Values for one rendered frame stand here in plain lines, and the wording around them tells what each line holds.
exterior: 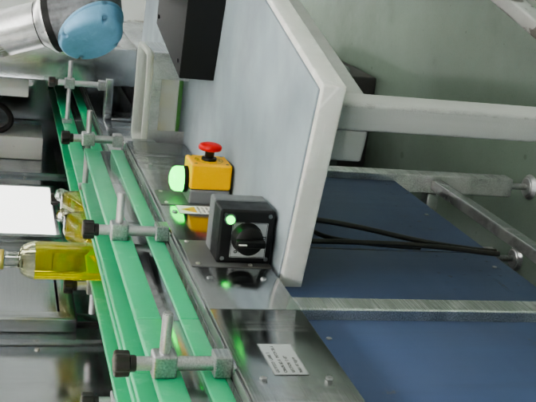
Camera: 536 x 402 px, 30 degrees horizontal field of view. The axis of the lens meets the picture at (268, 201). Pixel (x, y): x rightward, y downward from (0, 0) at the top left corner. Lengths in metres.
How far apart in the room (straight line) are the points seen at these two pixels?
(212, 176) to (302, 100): 0.38
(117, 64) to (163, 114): 0.81
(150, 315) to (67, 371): 0.55
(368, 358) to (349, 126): 0.32
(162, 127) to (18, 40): 0.41
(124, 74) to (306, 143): 1.68
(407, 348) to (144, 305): 0.34
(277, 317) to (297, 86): 0.32
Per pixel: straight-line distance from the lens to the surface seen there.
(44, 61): 2.93
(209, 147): 1.68
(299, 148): 1.34
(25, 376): 1.77
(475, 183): 2.19
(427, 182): 2.14
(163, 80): 2.14
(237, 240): 1.38
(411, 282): 1.51
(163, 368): 1.10
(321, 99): 1.28
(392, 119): 1.37
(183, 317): 1.27
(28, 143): 3.10
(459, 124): 1.41
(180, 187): 1.69
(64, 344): 1.89
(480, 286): 1.55
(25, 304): 1.97
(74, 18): 1.83
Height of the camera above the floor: 1.14
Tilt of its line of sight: 15 degrees down
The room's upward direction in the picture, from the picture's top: 88 degrees counter-clockwise
